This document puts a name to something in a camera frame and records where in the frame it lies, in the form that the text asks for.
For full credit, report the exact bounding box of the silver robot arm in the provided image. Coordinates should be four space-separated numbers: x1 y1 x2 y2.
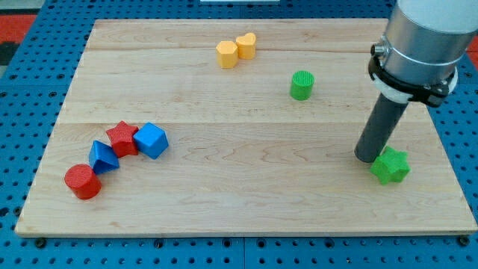
369 0 477 108

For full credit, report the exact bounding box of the light wooden board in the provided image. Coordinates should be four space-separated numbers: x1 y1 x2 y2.
16 19 477 238

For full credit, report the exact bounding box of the green cylinder block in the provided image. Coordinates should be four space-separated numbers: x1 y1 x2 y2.
290 70 315 101

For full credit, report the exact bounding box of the yellow hexagon block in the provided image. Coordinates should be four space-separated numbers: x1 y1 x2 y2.
216 41 238 69

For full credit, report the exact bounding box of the yellow heart block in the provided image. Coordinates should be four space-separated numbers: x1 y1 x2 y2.
235 32 256 60

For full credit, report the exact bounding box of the blue cube block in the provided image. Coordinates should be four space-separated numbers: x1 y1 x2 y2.
133 123 169 159

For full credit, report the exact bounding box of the red star block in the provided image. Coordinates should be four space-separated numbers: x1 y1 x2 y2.
106 121 139 158

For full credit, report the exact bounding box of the blue triangle block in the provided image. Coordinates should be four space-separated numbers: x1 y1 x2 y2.
89 140 120 175

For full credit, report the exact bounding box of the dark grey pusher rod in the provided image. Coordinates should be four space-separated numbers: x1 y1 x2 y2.
354 94 408 163

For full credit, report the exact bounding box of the green star block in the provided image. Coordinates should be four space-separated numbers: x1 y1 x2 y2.
370 146 411 185

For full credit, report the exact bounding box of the red cylinder block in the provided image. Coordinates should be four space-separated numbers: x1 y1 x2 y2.
64 164 102 200

